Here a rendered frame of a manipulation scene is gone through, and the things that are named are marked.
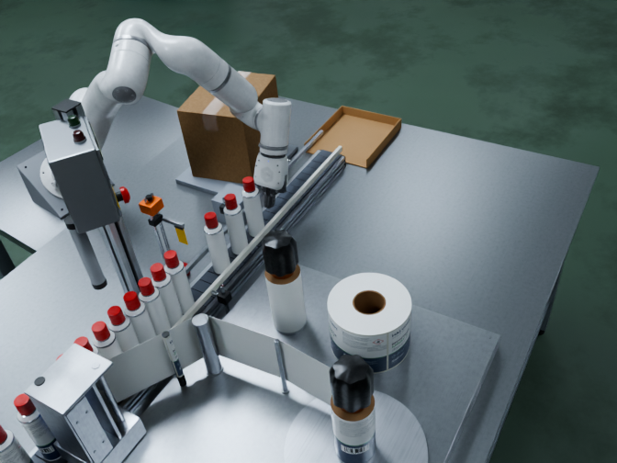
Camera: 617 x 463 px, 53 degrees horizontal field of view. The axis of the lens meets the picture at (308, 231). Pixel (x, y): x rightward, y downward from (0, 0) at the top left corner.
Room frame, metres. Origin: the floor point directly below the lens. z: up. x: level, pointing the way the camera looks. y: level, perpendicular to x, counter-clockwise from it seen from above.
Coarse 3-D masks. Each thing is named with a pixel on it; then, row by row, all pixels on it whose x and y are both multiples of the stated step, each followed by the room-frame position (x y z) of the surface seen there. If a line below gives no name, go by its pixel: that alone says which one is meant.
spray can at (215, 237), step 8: (208, 216) 1.32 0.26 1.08; (216, 216) 1.32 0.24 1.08; (208, 224) 1.31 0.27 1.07; (216, 224) 1.31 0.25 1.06; (208, 232) 1.30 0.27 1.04; (216, 232) 1.30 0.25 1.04; (208, 240) 1.30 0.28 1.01; (216, 240) 1.30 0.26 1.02; (224, 240) 1.32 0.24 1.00; (208, 248) 1.31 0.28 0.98; (216, 248) 1.30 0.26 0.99; (224, 248) 1.31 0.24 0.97; (216, 256) 1.30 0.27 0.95; (224, 256) 1.30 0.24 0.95; (216, 264) 1.30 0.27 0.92; (224, 264) 1.30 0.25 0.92; (216, 272) 1.30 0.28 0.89
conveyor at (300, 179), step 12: (324, 156) 1.85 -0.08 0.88; (312, 168) 1.78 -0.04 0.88; (300, 180) 1.72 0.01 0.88; (288, 192) 1.66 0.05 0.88; (276, 204) 1.60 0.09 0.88; (264, 216) 1.55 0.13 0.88; (276, 228) 1.48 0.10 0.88; (228, 252) 1.39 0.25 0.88; (252, 252) 1.38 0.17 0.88; (240, 264) 1.34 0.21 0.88; (204, 276) 1.30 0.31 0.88; (216, 276) 1.30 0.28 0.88; (192, 288) 1.26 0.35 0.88; (204, 288) 1.25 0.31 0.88
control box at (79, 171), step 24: (48, 144) 1.12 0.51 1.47; (72, 144) 1.11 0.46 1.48; (96, 144) 1.11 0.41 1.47; (72, 168) 1.06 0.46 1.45; (96, 168) 1.08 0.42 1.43; (72, 192) 1.05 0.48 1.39; (96, 192) 1.07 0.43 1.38; (72, 216) 1.05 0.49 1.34; (96, 216) 1.06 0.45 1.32; (120, 216) 1.09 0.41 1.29
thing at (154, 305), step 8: (144, 280) 1.09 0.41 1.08; (144, 288) 1.08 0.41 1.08; (152, 288) 1.09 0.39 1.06; (144, 296) 1.08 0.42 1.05; (152, 296) 1.08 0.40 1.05; (160, 296) 1.09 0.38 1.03; (152, 304) 1.07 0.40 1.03; (160, 304) 1.08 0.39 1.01; (152, 312) 1.07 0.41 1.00; (160, 312) 1.07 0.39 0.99; (152, 320) 1.07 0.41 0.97; (160, 320) 1.07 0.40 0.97; (168, 320) 1.09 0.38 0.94; (160, 328) 1.07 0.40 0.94; (168, 328) 1.08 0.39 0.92
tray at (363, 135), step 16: (336, 112) 2.16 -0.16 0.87; (352, 112) 2.18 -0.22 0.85; (368, 112) 2.14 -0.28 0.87; (320, 128) 2.06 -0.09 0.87; (336, 128) 2.10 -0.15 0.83; (352, 128) 2.09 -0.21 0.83; (368, 128) 2.08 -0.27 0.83; (384, 128) 2.07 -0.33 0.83; (304, 144) 1.96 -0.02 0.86; (320, 144) 2.00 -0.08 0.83; (336, 144) 1.98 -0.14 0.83; (352, 144) 1.97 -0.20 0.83; (368, 144) 1.96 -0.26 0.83; (384, 144) 1.93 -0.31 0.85; (352, 160) 1.87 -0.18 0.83; (368, 160) 1.82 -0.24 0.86
